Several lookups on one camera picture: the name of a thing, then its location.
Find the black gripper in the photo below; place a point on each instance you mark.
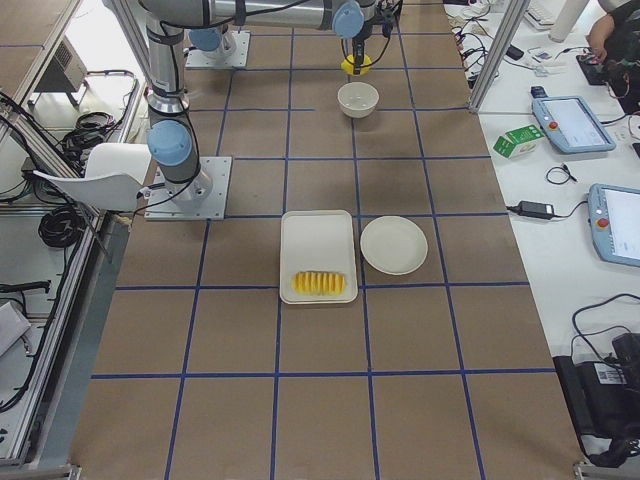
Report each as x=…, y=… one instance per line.
x=358, y=50

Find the yellow lemon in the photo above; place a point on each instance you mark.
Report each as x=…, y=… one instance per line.
x=347, y=65

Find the cream ceramic bowl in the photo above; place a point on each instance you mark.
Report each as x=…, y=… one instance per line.
x=357, y=99

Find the green white carton box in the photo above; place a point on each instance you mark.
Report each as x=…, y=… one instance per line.
x=518, y=142

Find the cream rectangular tray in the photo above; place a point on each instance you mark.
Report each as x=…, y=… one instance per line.
x=321, y=240

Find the cream round plate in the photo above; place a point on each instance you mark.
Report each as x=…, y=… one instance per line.
x=394, y=245

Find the blue teach pendant far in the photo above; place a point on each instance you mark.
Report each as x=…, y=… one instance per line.
x=570, y=125

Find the blue teach pendant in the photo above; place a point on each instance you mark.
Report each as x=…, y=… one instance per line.
x=570, y=125
x=614, y=223

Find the sliced yellow bread loaf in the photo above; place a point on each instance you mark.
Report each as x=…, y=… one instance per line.
x=319, y=283

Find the black power adapter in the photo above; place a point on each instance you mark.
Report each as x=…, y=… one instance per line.
x=533, y=209

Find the person at desk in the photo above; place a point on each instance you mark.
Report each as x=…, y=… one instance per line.
x=614, y=40

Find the white plastic chair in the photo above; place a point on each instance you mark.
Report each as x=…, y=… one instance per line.
x=114, y=175

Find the blue teach pendant near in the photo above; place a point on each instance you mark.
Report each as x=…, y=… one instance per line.
x=614, y=223

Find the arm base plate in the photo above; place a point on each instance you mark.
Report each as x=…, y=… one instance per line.
x=204, y=199
x=198, y=60

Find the aluminium frame post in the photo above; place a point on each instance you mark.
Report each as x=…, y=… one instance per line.
x=502, y=40

